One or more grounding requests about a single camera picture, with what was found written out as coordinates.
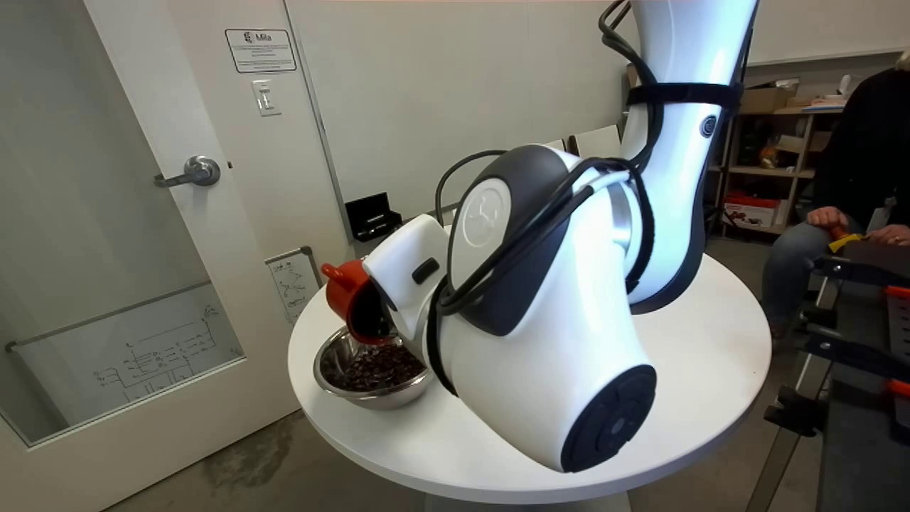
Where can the black workbench cart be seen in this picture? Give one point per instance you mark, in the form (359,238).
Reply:
(852,389)

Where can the silver bowl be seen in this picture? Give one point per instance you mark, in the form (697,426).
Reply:
(383,402)

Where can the orange-red cup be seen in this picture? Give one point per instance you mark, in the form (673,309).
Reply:
(357,301)

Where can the black wall holder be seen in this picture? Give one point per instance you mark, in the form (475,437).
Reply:
(372,217)

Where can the coffee beans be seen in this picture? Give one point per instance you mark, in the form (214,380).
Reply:
(373,369)

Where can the person in black clothes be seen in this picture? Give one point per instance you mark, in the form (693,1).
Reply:
(862,167)

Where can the wall light switch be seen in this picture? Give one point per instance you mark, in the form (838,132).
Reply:
(266,102)

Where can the white door with handle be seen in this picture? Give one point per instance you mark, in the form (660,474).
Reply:
(141,200)

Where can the small whiteboard sign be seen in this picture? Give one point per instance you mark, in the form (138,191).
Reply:
(296,279)

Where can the wall label sign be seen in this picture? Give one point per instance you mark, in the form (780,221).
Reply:
(261,50)

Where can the person's hand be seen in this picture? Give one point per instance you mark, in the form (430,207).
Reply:
(828,217)

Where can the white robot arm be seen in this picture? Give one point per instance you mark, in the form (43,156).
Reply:
(525,302)

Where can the storage shelf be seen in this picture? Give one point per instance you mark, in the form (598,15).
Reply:
(763,167)

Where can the white round table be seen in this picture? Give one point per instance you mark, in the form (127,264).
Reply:
(712,356)

